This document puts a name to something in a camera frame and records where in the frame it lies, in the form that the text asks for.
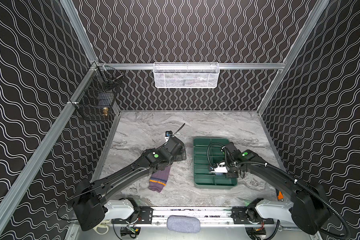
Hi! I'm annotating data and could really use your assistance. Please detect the front aluminium rail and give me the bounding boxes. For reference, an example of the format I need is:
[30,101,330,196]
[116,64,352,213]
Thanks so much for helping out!
[105,202,298,228]

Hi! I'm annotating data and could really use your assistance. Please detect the adjustable wrench orange handle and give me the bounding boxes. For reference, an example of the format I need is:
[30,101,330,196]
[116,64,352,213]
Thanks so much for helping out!
[276,190,284,202]

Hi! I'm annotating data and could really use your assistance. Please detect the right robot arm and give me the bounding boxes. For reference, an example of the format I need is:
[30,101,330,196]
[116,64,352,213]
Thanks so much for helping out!
[221,142,351,240]

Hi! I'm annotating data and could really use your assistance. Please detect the scissors cream handles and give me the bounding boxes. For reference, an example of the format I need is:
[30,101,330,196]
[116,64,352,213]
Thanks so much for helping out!
[93,224,110,235]

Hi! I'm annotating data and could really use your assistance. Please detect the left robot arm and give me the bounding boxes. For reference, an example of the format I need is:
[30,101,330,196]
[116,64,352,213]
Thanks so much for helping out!
[69,137,187,231]

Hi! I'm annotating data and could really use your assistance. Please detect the purple sock tan toe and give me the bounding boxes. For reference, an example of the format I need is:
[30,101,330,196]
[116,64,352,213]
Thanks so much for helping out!
[148,165,172,193]

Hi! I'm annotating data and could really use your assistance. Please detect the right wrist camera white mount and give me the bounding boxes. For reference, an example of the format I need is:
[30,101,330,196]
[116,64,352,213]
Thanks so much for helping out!
[209,163,228,175]

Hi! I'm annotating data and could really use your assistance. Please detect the aluminium frame profile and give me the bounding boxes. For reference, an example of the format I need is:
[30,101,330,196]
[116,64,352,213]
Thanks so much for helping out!
[61,0,99,63]

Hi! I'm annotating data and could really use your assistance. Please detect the green compartment tray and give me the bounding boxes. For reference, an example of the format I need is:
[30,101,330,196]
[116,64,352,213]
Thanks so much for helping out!
[193,137,238,190]

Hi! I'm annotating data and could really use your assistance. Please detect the brass padlock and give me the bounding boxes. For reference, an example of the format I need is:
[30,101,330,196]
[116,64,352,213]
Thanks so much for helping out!
[103,107,109,117]

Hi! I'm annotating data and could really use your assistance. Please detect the grey cloth pad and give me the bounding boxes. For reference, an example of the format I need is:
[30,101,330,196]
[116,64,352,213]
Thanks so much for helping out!
[166,216,201,234]

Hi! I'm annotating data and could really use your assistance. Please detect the white wire basket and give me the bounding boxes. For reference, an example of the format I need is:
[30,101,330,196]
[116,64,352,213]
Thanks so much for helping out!
[153,62,220,89]

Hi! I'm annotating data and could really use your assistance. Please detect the black wire basket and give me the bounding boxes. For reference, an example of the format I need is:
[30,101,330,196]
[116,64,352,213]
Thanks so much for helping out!
[69,62,125,122]

